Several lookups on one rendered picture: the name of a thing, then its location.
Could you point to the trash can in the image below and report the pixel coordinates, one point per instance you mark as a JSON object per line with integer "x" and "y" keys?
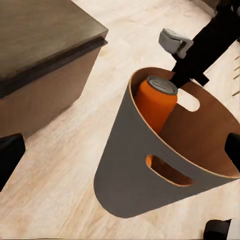
{"x": 189, "y": 152}

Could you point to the cabinet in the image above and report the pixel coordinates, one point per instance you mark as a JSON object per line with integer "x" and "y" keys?
{"x": 48, "y": 49}

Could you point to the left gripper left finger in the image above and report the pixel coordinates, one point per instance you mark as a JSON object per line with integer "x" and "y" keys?
{"x": 12, "y": 148}

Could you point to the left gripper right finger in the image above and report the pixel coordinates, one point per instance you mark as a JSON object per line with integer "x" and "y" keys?
{"x": 232, "y": 148}

